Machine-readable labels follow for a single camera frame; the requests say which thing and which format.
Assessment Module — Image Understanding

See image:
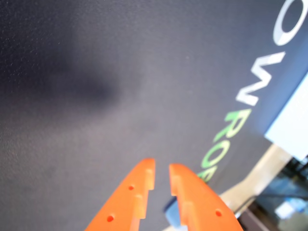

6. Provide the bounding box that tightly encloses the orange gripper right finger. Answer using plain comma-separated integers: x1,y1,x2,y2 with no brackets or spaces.
169,163,244,231

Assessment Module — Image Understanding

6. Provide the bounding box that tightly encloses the dark mat with WOWROBO print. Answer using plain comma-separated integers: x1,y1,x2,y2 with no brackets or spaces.
0,0,308,231

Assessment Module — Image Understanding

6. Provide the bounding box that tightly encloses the dark background furniture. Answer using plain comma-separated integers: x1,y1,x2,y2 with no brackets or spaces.
237,156,308,231

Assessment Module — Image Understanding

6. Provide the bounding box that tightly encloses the white open box bin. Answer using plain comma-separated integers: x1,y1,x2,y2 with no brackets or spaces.
264,72,308,162

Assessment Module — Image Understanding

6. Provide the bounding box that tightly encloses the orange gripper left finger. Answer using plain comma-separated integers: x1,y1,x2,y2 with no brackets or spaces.
84,157,156,231

